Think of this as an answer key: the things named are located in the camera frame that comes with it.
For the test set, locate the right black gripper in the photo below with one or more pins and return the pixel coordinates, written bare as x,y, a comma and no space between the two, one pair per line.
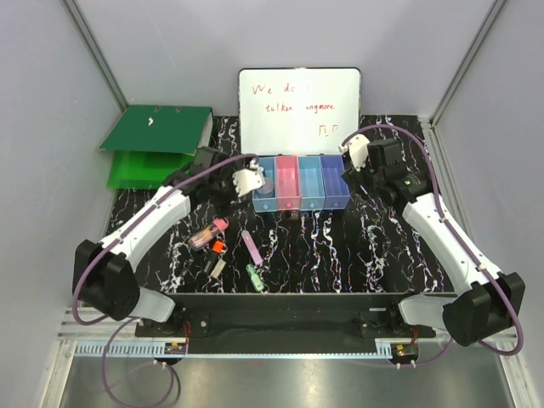
353,173

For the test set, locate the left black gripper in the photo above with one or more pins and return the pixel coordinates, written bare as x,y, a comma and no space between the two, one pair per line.
223,207

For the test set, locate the light blue bin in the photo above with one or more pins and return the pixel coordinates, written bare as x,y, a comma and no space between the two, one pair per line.
266,204
311,183

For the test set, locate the small clear glue bottle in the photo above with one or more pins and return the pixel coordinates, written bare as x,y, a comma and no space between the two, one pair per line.
268,188

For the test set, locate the purple bin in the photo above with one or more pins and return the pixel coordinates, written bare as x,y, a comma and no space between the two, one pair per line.
336,189

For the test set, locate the pink bin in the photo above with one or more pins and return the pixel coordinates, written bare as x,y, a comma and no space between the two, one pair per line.
287,183

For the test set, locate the white dry-erase board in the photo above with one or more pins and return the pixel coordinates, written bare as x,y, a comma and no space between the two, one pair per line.
297,111

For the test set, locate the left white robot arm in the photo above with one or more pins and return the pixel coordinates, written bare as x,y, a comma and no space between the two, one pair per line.
104,283

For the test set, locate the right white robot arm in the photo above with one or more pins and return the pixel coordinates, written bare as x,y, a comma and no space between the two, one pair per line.
487,301

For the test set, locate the pink transparent stapler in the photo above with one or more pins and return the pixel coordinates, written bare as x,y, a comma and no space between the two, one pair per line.
202,237

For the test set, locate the orange black marker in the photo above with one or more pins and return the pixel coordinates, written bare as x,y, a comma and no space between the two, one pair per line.
213,256

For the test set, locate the pink eraser stick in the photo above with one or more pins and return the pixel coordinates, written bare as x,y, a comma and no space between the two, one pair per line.
252,248

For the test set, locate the black marble pattern mat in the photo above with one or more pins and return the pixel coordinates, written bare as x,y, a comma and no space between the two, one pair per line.
366,247

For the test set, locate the beige correction tape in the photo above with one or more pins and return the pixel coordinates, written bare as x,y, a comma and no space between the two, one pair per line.
218,268

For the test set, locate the light green folder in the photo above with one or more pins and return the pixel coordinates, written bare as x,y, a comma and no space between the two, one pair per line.
144,170

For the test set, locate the green white correction tape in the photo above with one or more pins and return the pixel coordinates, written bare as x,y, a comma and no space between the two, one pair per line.
255,278

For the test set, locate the left circuit board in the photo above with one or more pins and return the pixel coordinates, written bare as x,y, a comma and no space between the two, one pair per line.
175,348

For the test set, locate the circuit board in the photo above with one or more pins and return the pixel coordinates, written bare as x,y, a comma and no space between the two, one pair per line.
175,348
406,349

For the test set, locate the right circuit board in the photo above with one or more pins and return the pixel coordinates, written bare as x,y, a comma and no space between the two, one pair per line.
406,349

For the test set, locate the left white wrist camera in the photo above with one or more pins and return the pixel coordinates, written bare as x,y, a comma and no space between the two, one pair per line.
247,180

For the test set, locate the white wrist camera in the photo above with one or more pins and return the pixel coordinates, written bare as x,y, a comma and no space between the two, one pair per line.
247,180
356,147

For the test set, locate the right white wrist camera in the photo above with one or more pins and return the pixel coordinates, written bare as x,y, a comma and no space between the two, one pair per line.
356,147

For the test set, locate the green ring binder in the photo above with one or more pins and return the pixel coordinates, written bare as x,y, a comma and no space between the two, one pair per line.
162,129

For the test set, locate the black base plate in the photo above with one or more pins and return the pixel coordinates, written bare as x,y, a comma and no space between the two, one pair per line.
273,326

